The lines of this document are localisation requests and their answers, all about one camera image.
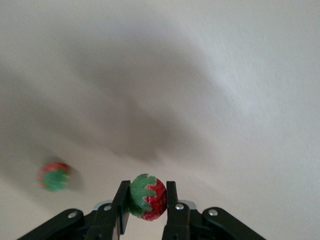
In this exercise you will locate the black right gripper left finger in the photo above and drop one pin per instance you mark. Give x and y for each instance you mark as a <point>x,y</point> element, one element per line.
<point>120,200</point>

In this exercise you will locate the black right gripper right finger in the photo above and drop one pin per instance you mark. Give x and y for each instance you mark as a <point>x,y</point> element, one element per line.
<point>172,200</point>

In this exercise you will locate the red strawberry green calyx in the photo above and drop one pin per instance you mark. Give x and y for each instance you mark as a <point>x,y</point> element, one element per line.
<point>53,177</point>
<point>155,205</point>

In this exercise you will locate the table cover cloth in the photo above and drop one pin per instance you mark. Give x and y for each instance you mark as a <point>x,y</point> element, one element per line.
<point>200,75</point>

